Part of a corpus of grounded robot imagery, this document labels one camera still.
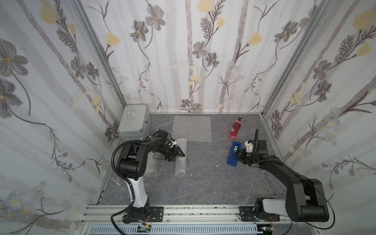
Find blue tape dispenser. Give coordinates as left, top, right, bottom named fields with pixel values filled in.
left=227, top=142, right=242, bottom=167

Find metal tongs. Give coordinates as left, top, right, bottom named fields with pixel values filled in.
left=260, top=170, right=286, bottom=198

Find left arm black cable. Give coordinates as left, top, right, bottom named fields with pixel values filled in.
left=110, top=139, right=147, bottom=235

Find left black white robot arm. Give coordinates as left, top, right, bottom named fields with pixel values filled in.
left=111, top=130, right=186, bottom=224

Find bubble wrap sheet stack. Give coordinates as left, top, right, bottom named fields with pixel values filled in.
left=172, top=116, right=212, bottom=143

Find pink red bottle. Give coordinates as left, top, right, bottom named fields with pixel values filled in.
left=229, top=116, right=243, bottom=139

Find grey metal case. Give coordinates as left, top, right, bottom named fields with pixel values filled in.
left=117, top=104, right=151, bottom=141

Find single bubble wrap sheet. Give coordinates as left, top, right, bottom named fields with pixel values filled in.
left=145, top=152, right=159, bottom=177

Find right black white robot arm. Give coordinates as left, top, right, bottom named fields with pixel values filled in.
left=236, top=129, right=330, bottom=223

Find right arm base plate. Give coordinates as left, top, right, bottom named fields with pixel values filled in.
left=238, top=206, right=281, bottom=222

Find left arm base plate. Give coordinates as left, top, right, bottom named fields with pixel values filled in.
left=122, top=206, right=164, bottom=224

